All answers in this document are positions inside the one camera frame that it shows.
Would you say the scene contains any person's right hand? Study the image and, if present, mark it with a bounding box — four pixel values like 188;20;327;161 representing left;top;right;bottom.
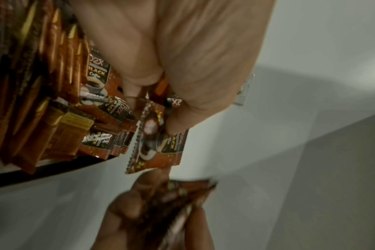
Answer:
96;168;216;250

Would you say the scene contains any person's left hand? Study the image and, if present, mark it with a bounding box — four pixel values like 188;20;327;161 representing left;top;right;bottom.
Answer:
68;0;277;136

